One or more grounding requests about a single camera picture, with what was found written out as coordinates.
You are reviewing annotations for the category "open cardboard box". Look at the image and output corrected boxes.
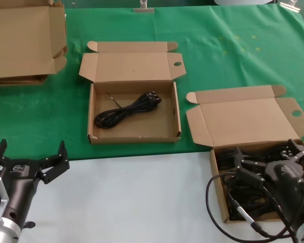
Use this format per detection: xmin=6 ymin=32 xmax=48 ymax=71
xmin=0 ymin=0 xmax=68 ymax=81
xmin=78 ymin=40 xmax=187 ymax=145
xmin=0 ymin=81 xmax=45 ymax=88
xmin=0 ymin=74 xmax=49 ymax=86
xmin=185 ymin=85 xmax=304 ymax=224

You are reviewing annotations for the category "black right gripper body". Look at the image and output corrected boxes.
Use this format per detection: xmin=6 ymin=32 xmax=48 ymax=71
xmin=264 ymin=160 xmax=304 ymax=224

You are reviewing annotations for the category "green tablecloth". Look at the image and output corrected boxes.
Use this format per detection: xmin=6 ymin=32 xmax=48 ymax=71
xmin=0 ymin=5 xmax=304 ymax=163

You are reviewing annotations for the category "black cable with silver connector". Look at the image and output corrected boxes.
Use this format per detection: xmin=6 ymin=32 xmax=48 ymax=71
xmin=227 ymin=187 xmax=296 ymax=233

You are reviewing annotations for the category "thin black camera cable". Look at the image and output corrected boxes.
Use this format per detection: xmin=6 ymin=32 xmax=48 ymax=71
xmin=205 ymin=173 xmax=298 ymax=241

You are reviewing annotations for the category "metal table clamp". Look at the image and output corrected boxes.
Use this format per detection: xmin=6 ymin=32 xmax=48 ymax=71
xmin=133 ymin=0 xmax=155 ymax=13
xmin=280 ymin=0 xmax=301 ymax=12

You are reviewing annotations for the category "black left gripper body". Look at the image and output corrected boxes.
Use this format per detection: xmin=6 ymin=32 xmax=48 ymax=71
xmin=0 ymin=158 xmax=43 ymax=230

